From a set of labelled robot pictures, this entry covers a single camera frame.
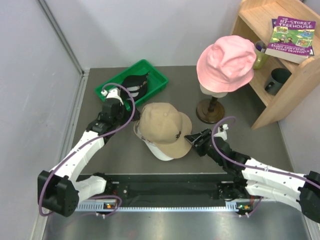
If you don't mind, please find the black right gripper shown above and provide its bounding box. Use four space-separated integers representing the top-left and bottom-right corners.
185 128 225 166

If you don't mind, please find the black cap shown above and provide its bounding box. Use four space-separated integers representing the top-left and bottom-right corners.
121 72 150 101

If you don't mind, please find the white baseball cap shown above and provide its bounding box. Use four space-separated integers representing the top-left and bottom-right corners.
134 125 173 162

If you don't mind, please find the pink bucket hat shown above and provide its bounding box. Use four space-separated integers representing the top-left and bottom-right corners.
196 35 257 93

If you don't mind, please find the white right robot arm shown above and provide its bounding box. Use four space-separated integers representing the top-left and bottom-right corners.
184 129 320 223

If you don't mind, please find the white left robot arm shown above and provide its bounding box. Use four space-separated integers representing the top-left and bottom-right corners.
37 98 139 217

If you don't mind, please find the green plastic tray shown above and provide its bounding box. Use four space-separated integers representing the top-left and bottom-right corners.
94 59 169 107

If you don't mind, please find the wooden shelf unit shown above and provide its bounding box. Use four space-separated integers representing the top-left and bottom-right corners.
231 0 320 130

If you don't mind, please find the dark green mug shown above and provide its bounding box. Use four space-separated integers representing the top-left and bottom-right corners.
264 68 292 96

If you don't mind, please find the light green cup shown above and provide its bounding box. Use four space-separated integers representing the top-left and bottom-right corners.
253 40 269 70

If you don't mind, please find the purple treehouse book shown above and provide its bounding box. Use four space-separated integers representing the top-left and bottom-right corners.
265 16 316 64

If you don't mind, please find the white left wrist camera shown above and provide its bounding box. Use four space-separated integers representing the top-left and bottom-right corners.
101 87 124 105

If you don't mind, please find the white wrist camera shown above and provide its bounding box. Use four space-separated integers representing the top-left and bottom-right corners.
101 87 124 105
213 123 229 141

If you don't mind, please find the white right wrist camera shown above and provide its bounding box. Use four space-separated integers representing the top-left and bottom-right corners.
213 123 229 141

